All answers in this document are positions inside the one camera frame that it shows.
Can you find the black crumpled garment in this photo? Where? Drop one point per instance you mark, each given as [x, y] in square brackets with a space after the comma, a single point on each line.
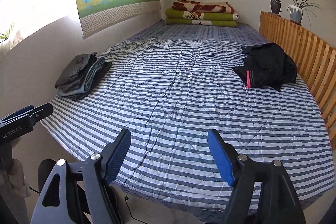
[266, 65]

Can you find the black folded garment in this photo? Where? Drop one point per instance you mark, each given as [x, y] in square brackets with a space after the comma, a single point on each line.
[98, 76]

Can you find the windowsill plant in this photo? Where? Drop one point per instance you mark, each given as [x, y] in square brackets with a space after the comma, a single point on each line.
[5, 35]

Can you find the blue white striped quilt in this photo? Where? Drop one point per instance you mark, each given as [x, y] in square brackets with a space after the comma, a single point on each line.
[169, 85]

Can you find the grey tweed trousers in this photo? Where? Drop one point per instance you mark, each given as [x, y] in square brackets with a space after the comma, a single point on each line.
[74, 73]

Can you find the green red folded blanket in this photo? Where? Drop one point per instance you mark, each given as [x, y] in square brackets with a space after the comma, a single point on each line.
[220, 14]

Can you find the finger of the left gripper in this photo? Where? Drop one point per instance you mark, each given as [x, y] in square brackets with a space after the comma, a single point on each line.
[34, 112]

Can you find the wooden slatted headboard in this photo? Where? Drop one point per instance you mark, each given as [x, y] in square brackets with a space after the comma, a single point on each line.
[315, 60]

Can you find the light blue folded garment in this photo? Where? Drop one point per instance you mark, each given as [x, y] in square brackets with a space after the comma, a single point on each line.
[87, 80]

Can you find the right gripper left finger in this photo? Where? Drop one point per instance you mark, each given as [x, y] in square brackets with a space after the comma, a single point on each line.
[77, 192]

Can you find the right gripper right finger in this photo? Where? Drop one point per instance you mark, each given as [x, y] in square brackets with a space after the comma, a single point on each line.
[262, 192]

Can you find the potted spider plant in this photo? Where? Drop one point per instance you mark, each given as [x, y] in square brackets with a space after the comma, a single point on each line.
[299, 7]

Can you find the dark ceramic vase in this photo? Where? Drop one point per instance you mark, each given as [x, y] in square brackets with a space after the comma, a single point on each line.
[275, 6]

